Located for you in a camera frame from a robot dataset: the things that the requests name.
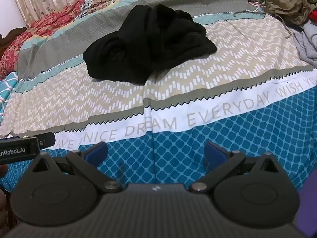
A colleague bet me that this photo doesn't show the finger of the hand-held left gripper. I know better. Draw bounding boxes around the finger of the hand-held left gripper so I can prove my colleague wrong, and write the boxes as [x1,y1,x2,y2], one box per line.
[37,132,55,153]

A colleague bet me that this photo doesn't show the red floral quilt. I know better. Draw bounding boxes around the red floral quilt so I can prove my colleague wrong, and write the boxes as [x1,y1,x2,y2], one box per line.
[0,0,238,80]

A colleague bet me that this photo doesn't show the black pants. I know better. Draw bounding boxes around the black pants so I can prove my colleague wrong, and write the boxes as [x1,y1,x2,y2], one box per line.
[83,4,217,85]

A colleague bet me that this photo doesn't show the patterned bed sheet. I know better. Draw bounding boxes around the patterned bed sheet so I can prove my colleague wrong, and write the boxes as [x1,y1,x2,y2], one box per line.
[0,0,317,196]

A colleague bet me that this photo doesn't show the purple cloth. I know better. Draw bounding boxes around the purple cloth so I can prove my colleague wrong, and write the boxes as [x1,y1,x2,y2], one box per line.
[296,172,317,238]

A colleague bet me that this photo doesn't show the dark wooden headboard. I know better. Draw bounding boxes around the dark wooden headboard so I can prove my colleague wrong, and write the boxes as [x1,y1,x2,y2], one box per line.
[0,27,27,60]

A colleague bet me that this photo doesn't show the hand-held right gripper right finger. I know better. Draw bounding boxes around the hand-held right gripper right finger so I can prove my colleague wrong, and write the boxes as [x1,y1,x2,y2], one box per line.
[189,141,283,193]

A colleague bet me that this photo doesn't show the teal lattice print cloth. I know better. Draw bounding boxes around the teal lattice print cloth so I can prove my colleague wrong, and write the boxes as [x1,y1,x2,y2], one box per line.
[0,71,20,116]

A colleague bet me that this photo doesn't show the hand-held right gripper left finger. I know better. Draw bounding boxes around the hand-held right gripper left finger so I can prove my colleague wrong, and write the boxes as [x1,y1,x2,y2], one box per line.
[32,141,122,193]

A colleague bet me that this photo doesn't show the olive crumpled garment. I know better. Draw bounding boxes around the olive crumpled garment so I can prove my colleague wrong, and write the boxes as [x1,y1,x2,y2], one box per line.
[233,0,317,39]

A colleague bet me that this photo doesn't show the grey crumpled garment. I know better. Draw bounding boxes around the grey crumpled garment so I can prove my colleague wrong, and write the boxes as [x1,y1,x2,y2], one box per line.
[295,21,317,68]

